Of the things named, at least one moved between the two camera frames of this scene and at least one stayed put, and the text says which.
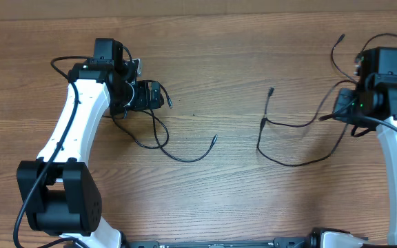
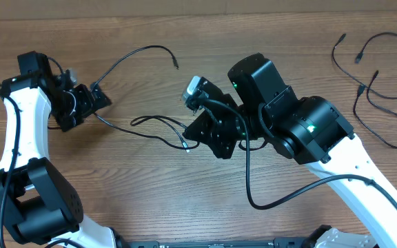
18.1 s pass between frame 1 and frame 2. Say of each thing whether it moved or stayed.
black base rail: stayed
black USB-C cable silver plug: moved
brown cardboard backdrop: stayed
